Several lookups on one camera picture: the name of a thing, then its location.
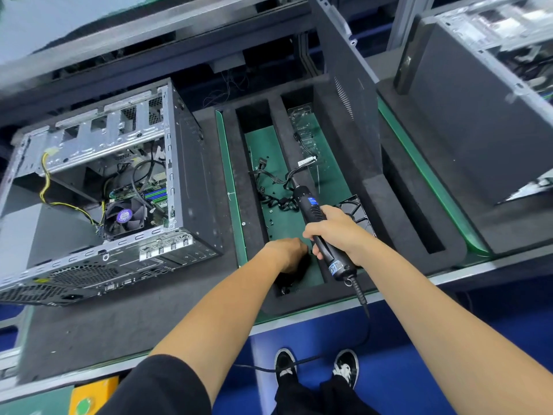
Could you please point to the person's right hand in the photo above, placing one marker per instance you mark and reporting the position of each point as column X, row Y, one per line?
column 345, row 237

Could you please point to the person's left hand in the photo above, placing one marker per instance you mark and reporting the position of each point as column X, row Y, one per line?
column 287, row 254

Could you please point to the person's right fingers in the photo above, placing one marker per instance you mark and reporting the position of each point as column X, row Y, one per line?
column 315, row 231

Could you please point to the person's left fingers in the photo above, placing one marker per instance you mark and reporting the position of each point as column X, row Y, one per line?
column 301, row 254

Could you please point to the black electric screwdriver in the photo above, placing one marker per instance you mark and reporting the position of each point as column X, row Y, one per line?
column 307, row 203

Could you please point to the person's left forearm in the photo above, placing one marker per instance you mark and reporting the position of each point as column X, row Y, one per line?
column 224, row 315

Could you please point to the person's right forearm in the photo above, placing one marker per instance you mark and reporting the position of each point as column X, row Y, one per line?
column 440, row 324

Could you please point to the black case fan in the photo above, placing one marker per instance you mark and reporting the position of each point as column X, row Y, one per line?
column 358, row 211

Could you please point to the black foam compartment tray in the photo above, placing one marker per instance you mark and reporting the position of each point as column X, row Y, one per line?
column 389, row 203

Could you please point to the clear plastic packaging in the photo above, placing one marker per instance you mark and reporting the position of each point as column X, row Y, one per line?
column 304, row 125

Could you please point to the black white left shoe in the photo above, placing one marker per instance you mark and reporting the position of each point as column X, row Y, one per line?
column 285, row 365

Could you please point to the black white shoe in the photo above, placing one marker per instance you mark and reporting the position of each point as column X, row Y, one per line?
column 285, row 365
column 346, row 367

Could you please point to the black white right shoe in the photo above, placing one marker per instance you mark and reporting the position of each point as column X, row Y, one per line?
column 346, row 367

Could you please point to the green pallet board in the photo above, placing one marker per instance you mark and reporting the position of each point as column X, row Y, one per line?
column 432, row 177

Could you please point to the open grey computer case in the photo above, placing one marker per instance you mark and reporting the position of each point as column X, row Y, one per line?
column 194, row 168

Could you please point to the black trousers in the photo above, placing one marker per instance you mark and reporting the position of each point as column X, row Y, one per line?
column 302, row 399

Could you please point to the black computer side panel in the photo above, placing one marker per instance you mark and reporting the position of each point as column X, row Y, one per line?
column 345, row 73

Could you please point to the black processor cooling fan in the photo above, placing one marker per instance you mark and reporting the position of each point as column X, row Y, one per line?
column 125, row 218

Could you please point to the black shirt sleeve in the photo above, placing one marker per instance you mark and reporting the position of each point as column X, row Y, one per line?
column 160, row 388

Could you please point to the black closed-side computer case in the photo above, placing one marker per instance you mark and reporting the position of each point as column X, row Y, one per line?
column 466, row 107

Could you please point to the yellow button box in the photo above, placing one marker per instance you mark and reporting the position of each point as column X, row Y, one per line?
column 93, row 397

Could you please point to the aluminium conveyor rail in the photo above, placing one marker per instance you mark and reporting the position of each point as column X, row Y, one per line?
column 475, row 267

